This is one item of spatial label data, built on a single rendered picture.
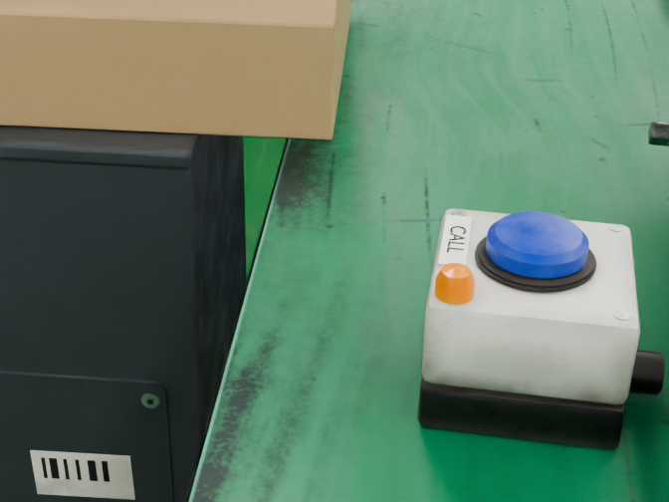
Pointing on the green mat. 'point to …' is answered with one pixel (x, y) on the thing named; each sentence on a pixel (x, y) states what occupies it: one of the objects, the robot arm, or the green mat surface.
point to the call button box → (536, 343)
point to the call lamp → (455, 284)
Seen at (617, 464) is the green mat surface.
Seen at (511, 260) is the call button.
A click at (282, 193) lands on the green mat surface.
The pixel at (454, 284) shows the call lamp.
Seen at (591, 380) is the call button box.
